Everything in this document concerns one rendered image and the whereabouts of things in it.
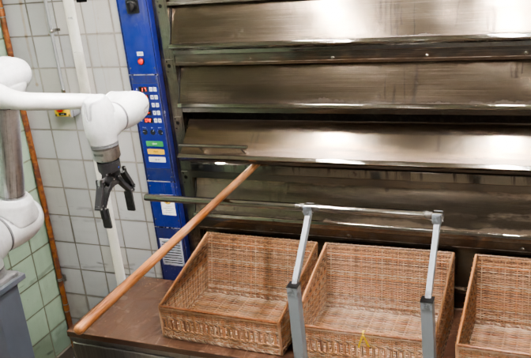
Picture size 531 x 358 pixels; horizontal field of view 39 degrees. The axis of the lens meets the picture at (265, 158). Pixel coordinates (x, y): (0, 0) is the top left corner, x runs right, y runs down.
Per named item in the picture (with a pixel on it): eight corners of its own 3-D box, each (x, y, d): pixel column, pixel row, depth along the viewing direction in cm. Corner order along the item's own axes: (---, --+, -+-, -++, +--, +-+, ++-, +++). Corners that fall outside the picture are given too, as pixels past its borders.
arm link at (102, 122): (107, 148, 231) (132, 134, 242) (97, 100, 226) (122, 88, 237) (80, 147, 236) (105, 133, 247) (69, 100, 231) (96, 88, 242)
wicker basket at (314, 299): (329, 296, 329) (323, 239, 320) (458, 310, 308) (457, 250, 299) (291, 359, 287) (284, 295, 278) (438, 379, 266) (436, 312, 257)
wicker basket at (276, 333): (213, 282, 353) (205, 229, 344) (325, 296, 330) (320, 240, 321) (160, 337, 312) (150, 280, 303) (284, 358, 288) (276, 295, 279)
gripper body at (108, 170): (106, 153, 245) (111, 179, 248) (90, 163, 238) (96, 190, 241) (124, 154, 242) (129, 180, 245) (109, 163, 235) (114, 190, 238)
